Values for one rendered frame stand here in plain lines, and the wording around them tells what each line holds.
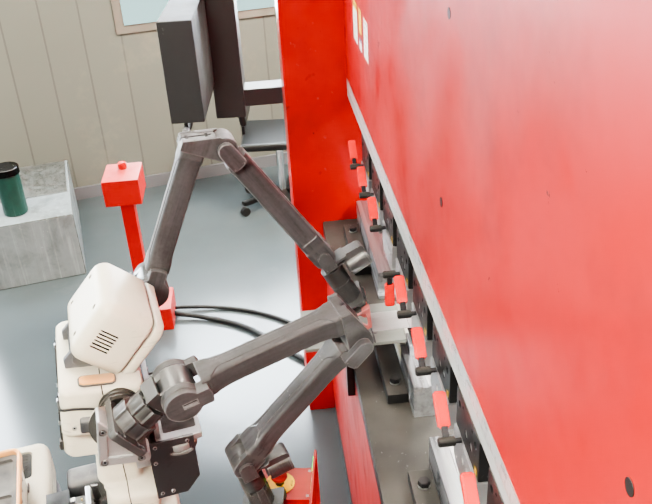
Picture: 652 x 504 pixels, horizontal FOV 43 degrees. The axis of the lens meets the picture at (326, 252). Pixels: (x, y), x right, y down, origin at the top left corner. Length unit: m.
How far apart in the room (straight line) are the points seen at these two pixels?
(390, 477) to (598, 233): 1.26
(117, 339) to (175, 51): 1.41
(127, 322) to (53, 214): 2.90
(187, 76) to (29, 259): 2.00
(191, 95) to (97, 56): 2.39
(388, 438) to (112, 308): 0.76
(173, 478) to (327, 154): 1.38
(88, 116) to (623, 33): 4.83
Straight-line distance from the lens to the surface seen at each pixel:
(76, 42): 5.28
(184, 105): 2.97
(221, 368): 1.65
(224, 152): 1.86
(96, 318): 1.71
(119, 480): 2.00
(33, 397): 3.87
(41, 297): 4.58
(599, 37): 0.77
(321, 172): 2.92
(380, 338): 2.16
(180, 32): 2.89
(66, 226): 4.56
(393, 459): 2.00
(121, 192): 3.74
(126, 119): 5.43
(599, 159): 0.78
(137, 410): 1.66
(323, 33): 2.76
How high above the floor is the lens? 2.26
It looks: 30 degrees down
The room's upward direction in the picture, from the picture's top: 4 degrees counter-clockwise
